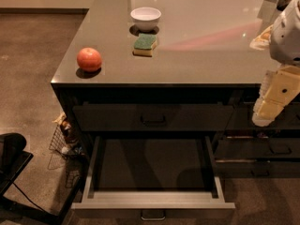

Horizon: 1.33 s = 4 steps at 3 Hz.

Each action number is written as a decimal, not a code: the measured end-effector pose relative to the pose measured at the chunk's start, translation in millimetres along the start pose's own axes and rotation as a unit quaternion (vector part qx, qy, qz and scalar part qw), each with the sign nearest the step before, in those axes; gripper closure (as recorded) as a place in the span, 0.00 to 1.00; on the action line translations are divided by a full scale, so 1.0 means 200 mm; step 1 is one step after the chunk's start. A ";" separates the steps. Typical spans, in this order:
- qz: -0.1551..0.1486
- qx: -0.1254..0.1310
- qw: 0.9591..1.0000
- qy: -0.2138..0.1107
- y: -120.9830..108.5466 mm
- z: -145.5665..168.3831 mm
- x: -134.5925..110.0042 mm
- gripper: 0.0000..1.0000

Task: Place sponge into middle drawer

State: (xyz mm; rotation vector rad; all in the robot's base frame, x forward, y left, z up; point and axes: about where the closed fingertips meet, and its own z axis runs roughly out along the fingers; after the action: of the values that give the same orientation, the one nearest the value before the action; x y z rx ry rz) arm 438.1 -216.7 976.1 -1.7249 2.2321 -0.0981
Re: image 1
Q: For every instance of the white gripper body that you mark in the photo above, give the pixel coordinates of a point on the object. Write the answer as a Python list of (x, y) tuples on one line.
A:
[(287, 37)]

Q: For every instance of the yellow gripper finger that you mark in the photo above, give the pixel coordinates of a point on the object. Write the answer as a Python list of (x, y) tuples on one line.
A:
[(264, 112)]

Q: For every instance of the green and yellow sponge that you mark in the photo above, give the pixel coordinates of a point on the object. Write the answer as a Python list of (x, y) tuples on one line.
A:
[(145, 44)]

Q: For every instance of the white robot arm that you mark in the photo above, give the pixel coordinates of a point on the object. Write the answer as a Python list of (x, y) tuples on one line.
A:
[(282, 38)]

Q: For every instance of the closed top drawer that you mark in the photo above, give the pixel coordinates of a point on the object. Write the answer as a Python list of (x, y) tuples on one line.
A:
[(152, 117)]

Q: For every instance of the dark drawer cabinet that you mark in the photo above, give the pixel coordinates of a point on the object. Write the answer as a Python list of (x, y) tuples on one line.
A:
[(202, 57)]

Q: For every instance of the open middle drawer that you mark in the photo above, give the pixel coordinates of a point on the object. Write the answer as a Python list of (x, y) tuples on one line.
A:
[(152, 180)]

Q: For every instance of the white bowl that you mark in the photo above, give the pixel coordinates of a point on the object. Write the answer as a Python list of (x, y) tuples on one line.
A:
[(145, 18)]

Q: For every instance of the red apple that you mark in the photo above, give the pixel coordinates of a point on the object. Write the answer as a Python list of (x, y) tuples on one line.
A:
[(89, 59)]

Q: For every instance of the black chair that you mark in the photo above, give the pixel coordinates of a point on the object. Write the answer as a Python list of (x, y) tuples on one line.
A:
[(13, 159)]

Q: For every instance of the wire basket with items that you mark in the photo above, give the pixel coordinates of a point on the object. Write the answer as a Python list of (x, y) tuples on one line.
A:
[(64, 140)]

